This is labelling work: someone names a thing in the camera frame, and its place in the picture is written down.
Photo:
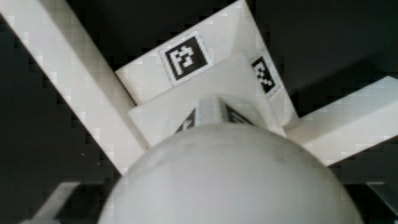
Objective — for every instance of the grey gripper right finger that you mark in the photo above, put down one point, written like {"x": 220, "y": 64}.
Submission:
{"x": 384, "y": 205}

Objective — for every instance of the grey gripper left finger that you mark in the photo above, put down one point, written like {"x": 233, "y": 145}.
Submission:
{"x": 44, "y": 216}

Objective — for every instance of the white lamp bulb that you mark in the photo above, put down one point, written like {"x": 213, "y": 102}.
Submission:
{"x": 227, "y": 175}

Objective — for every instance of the white lamp base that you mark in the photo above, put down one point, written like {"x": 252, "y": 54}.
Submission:
{"x": 206, "y": 75}

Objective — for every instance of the white right fence block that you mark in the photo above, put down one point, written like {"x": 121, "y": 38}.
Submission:
{"x": 352, "y": 124}

